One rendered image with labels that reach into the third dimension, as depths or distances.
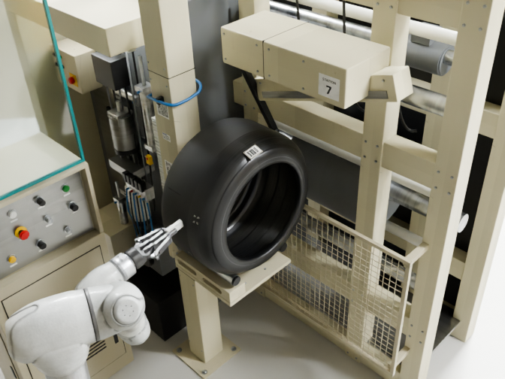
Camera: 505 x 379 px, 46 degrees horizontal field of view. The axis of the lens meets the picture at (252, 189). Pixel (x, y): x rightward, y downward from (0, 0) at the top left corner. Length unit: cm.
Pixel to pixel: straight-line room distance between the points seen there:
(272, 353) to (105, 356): 88
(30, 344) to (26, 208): 119
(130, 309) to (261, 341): 201
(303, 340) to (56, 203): 156
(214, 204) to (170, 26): 66
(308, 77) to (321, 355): 172
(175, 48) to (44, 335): 121
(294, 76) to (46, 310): 118
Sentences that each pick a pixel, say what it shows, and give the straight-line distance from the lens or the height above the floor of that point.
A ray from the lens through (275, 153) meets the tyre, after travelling 219.
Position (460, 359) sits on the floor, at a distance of 344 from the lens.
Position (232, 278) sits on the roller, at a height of 92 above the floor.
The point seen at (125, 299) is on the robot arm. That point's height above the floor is 160.
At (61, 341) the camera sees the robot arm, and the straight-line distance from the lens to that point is 146.
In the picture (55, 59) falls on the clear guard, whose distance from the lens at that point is 238.
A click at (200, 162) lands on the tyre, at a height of 144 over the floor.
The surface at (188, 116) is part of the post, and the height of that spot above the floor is 146.
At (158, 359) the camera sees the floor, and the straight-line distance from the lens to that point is 337.
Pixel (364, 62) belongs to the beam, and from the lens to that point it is 204.
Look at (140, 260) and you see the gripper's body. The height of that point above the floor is 123.
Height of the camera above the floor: 259
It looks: 36 degrees down
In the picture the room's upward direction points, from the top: 3 degrees counter-clockwise
